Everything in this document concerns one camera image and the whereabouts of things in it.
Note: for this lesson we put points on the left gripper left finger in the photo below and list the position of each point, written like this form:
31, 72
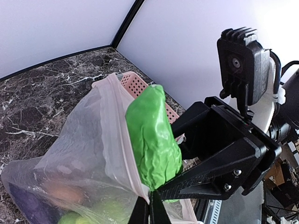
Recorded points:
140, 213

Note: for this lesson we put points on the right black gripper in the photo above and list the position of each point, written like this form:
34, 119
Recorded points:
233, 153

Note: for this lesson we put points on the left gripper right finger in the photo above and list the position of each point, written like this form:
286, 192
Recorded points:
157, 212

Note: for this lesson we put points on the green toy bitter gourd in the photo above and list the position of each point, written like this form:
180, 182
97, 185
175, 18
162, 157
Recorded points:
157, 155

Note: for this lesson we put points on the clear dotted zip bag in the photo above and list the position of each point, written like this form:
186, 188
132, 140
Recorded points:
93, 152

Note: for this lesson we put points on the brown toy potato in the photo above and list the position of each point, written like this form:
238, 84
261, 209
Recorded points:
62, 195

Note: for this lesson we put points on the pink plastic basket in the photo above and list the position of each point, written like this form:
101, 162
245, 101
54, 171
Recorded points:
152, 98

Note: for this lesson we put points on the purple toy eggplant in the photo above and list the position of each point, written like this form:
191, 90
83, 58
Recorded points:
34, 208

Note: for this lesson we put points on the green toy guava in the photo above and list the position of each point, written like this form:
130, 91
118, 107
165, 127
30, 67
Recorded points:
73, 217

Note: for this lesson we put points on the white slotted cable duct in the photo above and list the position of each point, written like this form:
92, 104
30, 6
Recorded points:
215, 213

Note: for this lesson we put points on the right black frame post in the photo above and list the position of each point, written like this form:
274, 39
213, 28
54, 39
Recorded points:
126, 23

